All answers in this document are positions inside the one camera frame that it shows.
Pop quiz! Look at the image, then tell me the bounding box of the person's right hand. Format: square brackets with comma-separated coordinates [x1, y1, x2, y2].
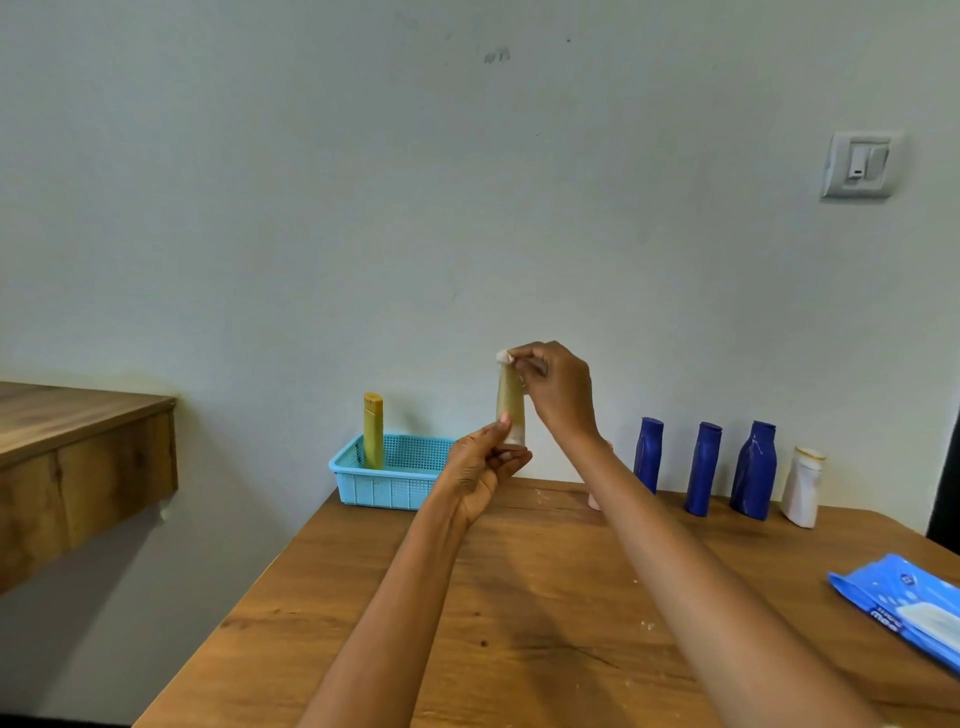
[508, 341, 603, 445]

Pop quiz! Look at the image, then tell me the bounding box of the person's left hand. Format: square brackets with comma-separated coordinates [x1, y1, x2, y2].
[431, 412, 534, 530]

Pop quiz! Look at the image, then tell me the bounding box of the beige bottle with white cap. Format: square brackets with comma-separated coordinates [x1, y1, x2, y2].
[495, 358, 527, 450]

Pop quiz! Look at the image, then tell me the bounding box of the light blue plastic basket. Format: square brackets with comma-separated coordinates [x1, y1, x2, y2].
[328, 433, 459, 512]

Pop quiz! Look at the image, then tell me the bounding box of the slim dark blue bottle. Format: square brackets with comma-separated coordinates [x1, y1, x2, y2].
[633, 416, 665, 496]
[683, 422, 724, 517]

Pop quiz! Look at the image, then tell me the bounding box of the yellow bottle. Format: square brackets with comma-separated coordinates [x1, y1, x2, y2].
[363, 392, 385, 472]

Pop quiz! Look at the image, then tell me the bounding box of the pink bottle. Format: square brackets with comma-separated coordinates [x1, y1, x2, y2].
[586, 442, 615, 512]

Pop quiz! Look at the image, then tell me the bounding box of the wide dark blue bottle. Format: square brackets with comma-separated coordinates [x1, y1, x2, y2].
[729, 420, 778, 522]

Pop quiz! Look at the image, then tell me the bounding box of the blue wet wipes pack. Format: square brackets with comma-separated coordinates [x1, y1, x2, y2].
[827, 553, 960, 674]

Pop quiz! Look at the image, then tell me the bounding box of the person's left forearm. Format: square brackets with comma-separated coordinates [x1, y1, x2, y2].
[296, 498, 470, 728]

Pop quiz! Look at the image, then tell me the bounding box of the person's right forearm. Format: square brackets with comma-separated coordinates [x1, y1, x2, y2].
[562, 434, 886, 728]

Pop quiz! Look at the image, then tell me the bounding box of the wooden table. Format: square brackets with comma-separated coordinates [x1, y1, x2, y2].
[134, 476, 960, 728]

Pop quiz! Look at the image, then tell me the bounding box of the black door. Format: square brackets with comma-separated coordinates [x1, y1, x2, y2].
[926, 408, 960, 556]

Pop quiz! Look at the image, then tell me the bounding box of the wooden side desk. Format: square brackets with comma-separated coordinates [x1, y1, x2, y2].
[0, 380, 180, 595]

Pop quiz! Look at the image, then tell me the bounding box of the grey wall light switch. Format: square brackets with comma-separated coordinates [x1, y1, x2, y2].
[821, 131, 898, 200]

